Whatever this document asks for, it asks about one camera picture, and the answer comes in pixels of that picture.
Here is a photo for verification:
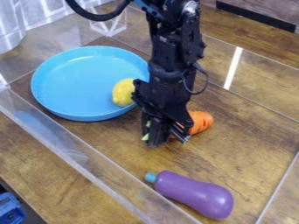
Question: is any purple toy eggplant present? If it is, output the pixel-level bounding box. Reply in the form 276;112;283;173
144;171;233;221

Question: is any yellow toy lemon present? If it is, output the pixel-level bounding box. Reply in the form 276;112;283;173
112;78;134;107

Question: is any white curtain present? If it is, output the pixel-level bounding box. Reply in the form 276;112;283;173
0;0;73;54

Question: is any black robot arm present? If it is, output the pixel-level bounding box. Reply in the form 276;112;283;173
65;0;205;147

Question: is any clear acrylic enclosure wall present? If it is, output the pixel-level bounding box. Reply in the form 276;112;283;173
0;0;299;224

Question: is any blue object at corner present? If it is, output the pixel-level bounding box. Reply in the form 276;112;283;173
0;192;26;224

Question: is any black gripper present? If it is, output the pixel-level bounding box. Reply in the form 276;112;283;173
132;62;196;147

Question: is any blue plastic plate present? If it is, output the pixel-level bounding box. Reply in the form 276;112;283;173
30;45;149;122

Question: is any black bar in background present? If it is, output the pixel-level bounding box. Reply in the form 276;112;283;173
216;0;296;33

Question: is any orange toy carrot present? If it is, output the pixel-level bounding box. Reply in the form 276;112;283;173
165;110;213;136

